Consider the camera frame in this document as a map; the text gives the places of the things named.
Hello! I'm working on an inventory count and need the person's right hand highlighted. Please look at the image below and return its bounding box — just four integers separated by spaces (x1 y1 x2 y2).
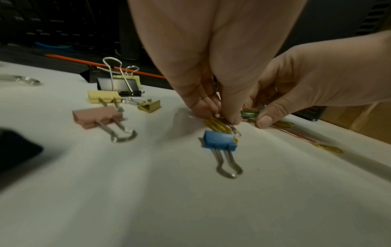
248 30 391 130

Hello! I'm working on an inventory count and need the person's left hand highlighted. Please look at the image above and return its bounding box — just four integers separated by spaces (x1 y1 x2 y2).
126 0 309 127

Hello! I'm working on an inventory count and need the pile of colorful paper clips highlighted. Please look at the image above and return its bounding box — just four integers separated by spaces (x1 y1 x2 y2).
239 106 345 155

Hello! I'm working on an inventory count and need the single blue binder clip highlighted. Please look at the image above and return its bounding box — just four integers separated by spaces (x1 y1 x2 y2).
199 130 244 180

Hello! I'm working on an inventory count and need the pile of mixed coloured clips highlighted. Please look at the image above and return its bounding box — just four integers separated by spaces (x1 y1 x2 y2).
0 56 162 175

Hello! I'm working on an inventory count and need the black keyboard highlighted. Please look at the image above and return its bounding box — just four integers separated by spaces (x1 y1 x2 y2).
0 0 121 49

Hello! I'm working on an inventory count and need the black laptop with orange stripe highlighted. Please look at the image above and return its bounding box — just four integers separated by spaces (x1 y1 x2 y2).
0 44 175 90

